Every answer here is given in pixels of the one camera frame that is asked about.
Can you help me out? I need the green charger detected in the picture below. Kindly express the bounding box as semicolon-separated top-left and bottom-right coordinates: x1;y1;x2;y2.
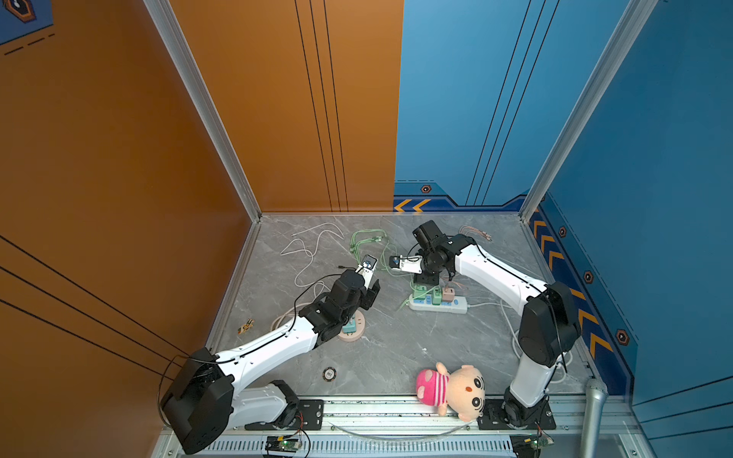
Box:
431;287;443;306
412;285;433;303

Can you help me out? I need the pink charger adapter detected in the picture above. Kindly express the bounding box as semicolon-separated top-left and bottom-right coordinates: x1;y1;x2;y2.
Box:
442;286;455;303

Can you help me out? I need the teal charger with black cable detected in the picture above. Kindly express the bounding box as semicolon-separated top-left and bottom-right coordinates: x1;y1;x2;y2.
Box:
342;320;358;335

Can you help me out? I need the black usb cable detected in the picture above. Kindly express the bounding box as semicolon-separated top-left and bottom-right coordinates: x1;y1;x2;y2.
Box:
291;264;350;333

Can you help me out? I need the green multi-head cable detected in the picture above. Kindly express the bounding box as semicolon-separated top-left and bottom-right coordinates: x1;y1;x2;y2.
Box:
348;228;419;313

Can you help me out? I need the white usb cable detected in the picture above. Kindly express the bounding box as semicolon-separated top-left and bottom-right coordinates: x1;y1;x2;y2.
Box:
279;221;347;290

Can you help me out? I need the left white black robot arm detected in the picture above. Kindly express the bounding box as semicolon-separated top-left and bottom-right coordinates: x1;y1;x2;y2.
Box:
158;265;380;455

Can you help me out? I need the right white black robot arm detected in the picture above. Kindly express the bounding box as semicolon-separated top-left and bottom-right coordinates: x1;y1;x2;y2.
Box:
412;221;581;429

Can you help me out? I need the round pink power socket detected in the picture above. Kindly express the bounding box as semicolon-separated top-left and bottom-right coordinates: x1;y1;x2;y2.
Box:
338;310;366;343

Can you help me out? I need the white blue power strip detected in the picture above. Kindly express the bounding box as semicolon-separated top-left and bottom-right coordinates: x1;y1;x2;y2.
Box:
408;294;468;315

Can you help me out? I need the small orange connector piece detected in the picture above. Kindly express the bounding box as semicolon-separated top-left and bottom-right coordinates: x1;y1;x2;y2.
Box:
238;320;254;334

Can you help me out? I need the pink plush doll toy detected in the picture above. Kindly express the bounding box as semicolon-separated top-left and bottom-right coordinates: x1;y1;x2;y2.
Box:
416;363;486;423

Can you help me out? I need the left green circuit board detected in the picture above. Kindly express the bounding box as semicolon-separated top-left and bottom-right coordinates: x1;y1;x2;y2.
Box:
263;436;305;457

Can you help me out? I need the green circuit board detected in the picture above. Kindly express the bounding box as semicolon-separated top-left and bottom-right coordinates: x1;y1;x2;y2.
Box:
510;436;555;458
263;436;305;457

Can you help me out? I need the right green circuit board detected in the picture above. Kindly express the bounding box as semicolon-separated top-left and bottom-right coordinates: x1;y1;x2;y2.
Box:
510;436;555;458

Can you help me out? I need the silver metal pole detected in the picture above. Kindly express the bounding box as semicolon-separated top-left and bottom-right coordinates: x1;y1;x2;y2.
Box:
578;378;608;458

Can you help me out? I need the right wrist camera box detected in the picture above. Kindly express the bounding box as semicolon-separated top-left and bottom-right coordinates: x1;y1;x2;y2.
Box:
389;256;423;274

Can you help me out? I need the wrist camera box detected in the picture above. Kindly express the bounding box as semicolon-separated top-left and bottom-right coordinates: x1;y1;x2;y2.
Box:
389;256;423;274
355;255;378;288

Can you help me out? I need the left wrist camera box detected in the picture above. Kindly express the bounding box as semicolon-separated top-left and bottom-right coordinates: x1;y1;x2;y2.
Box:
355;255;378;288

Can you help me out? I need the white power strip cord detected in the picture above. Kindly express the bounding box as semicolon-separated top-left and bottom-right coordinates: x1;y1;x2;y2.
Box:
466;297;574;385

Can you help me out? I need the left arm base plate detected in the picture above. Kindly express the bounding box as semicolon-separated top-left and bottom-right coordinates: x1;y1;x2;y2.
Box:
244;399;325;432

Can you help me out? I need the aluminium front rail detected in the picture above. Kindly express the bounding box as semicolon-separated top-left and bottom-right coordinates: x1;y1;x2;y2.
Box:
200;395;654;457

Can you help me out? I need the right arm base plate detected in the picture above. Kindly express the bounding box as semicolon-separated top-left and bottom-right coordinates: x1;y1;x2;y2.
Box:
477;398;557;431

